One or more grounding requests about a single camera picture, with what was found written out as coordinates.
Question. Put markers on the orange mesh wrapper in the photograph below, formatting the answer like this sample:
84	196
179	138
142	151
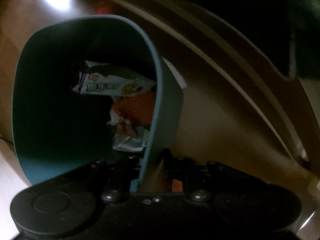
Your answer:
136	107

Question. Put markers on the flat white paper piece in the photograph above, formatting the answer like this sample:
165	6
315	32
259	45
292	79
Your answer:
178	76

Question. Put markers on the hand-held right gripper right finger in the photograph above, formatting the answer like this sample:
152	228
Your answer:
167	165

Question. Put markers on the brown snack wrapper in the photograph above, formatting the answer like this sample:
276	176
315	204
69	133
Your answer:
126	127

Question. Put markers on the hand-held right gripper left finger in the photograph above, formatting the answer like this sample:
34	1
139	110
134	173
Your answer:
135	166

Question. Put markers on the silver foil wrapper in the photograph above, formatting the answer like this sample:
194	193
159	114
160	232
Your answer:
127	143

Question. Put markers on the white cookie packet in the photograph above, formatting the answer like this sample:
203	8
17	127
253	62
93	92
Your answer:
105	86

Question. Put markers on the dark green plastic bin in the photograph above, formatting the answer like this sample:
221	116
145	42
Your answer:
55	105

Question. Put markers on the red plastic bag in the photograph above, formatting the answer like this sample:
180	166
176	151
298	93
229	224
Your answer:
103	8

